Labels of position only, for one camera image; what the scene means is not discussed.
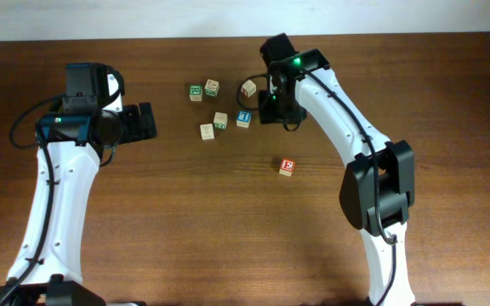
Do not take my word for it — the blue I wooden block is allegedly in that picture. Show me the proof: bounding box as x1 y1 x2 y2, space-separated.
236 110 252 128

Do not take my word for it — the green N wooden block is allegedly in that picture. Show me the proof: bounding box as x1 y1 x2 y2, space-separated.
213 112 228 129

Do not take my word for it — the red E wooden block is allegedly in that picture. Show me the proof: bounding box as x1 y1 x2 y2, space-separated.
279 158 295 177

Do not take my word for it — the wooden block red U side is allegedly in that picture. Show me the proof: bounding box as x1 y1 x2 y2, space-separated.
200 123 215 140

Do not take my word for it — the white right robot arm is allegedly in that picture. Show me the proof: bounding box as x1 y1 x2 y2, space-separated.
261 48 416 305

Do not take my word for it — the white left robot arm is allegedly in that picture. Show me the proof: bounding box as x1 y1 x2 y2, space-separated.
0 63 157 306

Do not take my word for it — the green R wooden block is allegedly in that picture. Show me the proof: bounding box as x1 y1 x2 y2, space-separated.
189 85 203 102

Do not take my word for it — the green B wooden block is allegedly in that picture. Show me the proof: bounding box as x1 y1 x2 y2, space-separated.
204 79 219 97

